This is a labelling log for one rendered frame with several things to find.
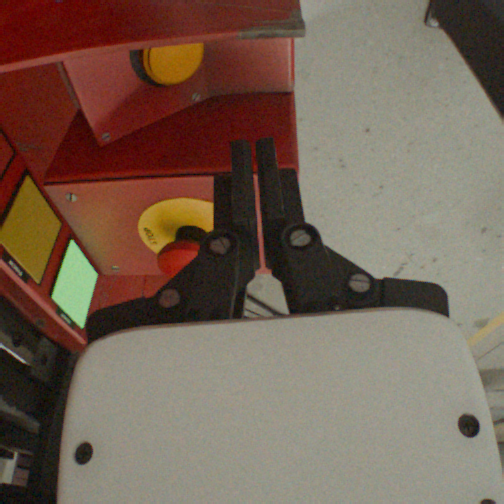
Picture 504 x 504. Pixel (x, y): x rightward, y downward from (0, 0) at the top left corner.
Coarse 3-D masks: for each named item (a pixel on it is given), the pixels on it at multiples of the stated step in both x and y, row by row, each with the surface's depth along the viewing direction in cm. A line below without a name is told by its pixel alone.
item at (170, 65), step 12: (156, 48) 20; (168, 48) 21; (180, 48) 21; (192, 48) 21; (144, 60) 21; (156, 60) 21; (168, 60) 21; (180, 60) 22; (192, 60) 22; (156, 72) 21; (168, 72) 22; (180, 72) 22; (192, 72) 23; (168, 84) 23
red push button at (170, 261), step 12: (180, 228) 25; (192, 228) 25; (180, 240) 24; (192, 240) 25; (168, 252) 23; (180, 252) 23; (192, 252) 23; (168, 264) 24; (180, 264) 24; (168, 276) 26
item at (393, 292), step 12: (384, 288) 11; (396, 288) 11; (408, 288) 11; (420, 288) 11; (432, 288) 11; (384, 300) 11; (396, 300) 11; (408, 300) 11; (420, 300) 11; (432, 300) 11; (444, 300) 11; (444, 312) 11
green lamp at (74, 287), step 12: (72, 240) 26; (72, 252) 26; (72, 264) 26; (84, 264) 27; (60, 276) 24; (72, 276) 26; (84, 276) 27; (96, 276) 29; (60, 288) 24; (72, 288) 26; (84, 288) 27; (60, 300) 24; (72, 300) 26; (84, 300) 27; (72, 312) 26; (84, 312) 27
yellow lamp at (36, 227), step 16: (32, 192) 21; (16, 208) 20; (32, 208) 21; (48, 208) 23; (16, 224) 20; (32, 224) 21; (48, 224) 23; (0, 240) 18; (16, 240) 20; (32, 240) 21; (48, 240) 23; (16, 256) 20; (32, 256) 21; (48, 256) 23; (32, 272) 21
